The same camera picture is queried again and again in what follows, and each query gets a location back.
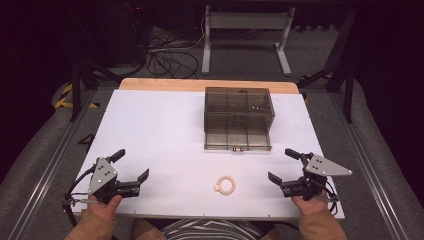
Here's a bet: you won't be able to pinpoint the person's striped clothing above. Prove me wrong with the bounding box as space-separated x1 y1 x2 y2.
159 218 268 240

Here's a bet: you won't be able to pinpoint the aluminium floor rail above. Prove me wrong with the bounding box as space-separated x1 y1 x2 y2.
6 89 101 240
328 93 412 240

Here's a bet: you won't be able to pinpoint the right hand-held gripper cable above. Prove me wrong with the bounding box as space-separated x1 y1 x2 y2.
316 181 341 216

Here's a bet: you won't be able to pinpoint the person's leg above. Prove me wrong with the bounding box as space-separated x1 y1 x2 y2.
130 218 168 240

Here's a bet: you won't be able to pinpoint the transparent grey drawer box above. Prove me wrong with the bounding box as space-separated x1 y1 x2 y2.
203 86 276 152

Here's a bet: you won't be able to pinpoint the yellow black hazard tape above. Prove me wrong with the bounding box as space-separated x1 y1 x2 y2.
54 83 100 110

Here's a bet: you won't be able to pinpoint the beige ring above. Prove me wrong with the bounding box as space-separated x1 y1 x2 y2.
214 175 237 196

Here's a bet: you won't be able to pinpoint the white metal stand frame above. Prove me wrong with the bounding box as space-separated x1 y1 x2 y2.
201 4 297 77

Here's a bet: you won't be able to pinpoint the person's left hand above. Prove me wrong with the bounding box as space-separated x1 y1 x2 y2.
87 195 123 221

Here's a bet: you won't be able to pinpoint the white board sheet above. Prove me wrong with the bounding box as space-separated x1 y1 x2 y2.
70 88 346 220

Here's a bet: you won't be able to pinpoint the black floor cables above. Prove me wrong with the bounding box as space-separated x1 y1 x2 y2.
145 28 205 80

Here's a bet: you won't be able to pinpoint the person's right hand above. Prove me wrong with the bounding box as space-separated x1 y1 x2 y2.
290 189 330 217

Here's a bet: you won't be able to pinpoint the left hand-held gripper cable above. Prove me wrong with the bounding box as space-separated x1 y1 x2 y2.
61 164 101 228

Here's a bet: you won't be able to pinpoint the black metal stand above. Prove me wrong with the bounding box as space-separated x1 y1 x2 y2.
68 59 123 123
296 9 358 124

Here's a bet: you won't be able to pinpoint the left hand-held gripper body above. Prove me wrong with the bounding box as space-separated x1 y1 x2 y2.
87 157 141 205

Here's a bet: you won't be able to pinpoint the hand-held gripper cable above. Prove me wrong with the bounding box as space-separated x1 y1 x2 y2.
316 181 341 216
61 164 101 228

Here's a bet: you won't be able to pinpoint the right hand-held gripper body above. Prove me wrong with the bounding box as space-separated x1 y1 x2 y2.
280 152 353 202

